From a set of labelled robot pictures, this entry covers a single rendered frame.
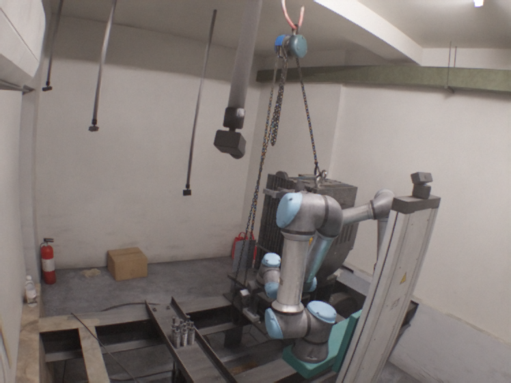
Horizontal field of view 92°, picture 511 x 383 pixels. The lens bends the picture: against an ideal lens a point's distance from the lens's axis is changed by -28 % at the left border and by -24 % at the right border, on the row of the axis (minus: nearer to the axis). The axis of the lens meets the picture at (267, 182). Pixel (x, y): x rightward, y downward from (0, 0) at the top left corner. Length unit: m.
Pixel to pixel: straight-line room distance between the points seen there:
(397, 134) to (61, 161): 3.44
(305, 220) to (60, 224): 3.24
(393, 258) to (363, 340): 0.35
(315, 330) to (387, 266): 0.35
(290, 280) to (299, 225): 0.19
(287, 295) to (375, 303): 0.32
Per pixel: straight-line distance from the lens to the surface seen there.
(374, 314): 1.18
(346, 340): 1.30
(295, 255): 1.06
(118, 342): 2.29
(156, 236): 4.15
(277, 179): 2.13
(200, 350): 1.90
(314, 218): 1.04
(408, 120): 2.90
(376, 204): 1.46
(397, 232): 1.07
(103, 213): 3.89
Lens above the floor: 1.94
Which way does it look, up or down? 10 degrees down
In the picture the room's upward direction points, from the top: 9 degrees clockwise
